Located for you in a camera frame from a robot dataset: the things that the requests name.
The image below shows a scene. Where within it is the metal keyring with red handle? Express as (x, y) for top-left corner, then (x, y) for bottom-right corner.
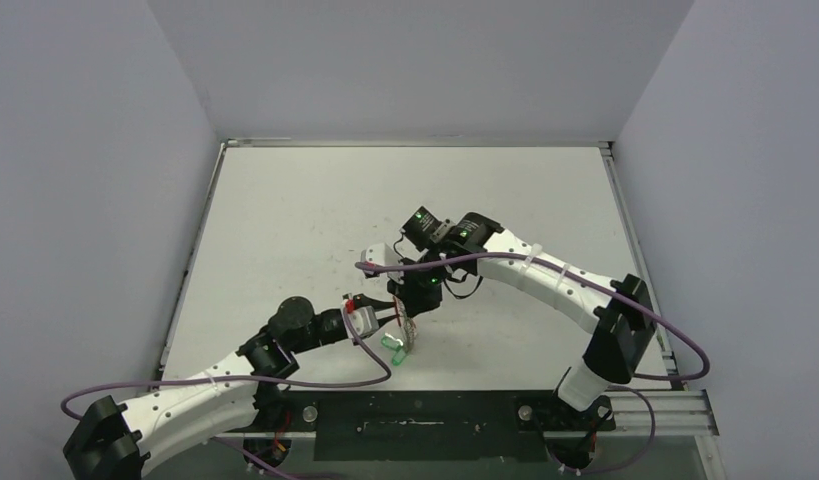
(393, 296), (417, 354)

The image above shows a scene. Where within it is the key with green tag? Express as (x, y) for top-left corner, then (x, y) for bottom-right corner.
(391, 349), (408, 366)
(380, 333), (404, 352)

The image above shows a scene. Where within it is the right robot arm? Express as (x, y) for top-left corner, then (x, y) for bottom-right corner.
(364, 207), (656, 429)

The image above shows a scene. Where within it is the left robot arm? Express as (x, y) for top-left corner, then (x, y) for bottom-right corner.
(63, 295), (405, 479)

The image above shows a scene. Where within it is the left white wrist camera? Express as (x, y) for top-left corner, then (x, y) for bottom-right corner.
(340, 295), (380, 343)

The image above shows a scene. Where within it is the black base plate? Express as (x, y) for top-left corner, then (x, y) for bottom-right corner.
(239, 390), (616, 462)

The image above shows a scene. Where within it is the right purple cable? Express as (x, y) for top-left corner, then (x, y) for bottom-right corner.
(354, 252), (712, 477)

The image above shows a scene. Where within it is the aluminium front rail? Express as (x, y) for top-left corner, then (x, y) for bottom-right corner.
(240, 389), (718, 437)

